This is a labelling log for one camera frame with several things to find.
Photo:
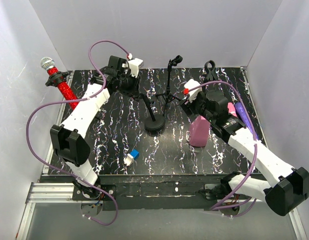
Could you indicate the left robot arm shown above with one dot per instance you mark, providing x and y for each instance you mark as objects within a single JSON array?
[{"x": 68, "y": 138}]

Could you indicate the red glitter microphone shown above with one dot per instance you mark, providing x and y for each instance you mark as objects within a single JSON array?
[{"x": 47, "y": 63}]

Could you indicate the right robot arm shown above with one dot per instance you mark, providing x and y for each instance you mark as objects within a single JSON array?
[{"x": 283, "y": 188}]

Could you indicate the purple microphone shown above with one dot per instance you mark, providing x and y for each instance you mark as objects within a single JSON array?
[{"x": 239, "y": 107}]

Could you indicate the blue and white block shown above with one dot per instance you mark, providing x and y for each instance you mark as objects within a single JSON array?
[{"x": 131, "y": 157}]

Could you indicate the pink wedge-shaped case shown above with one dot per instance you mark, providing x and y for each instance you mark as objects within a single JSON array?
[{"x": 199, "y": 132}]

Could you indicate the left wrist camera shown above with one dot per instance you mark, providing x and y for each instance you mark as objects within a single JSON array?
[{"x": 135, "y": 64}]

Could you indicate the black round-base mic stand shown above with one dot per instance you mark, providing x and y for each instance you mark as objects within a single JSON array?
[{"x": 210, "y": 71}]

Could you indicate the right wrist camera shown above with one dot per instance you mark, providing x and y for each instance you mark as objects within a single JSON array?
[{"x": 191, "y": 89}]

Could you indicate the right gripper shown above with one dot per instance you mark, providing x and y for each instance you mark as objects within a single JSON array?
[{"x": 187, "y": 105}]

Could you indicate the aluminium frame rail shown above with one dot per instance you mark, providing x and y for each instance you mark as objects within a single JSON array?
[{"x": 120, "y": 129}]

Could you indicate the purple mic round-base stand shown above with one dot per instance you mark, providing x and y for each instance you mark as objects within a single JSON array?
[{"x": 155, "y": 122}]

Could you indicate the pink microphone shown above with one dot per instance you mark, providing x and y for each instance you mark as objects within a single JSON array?
[{"x": 231, "y": 109}]

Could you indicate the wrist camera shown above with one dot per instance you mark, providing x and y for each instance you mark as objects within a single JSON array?
[
  {"x": 135, "y": 64},
  {"x": 191, "y": 89}
]

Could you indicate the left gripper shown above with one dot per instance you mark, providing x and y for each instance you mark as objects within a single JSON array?
[{"x": 134, "y": 92}]

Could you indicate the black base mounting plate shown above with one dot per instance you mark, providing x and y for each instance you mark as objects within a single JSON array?
[{"x": 155, "y": 192}]

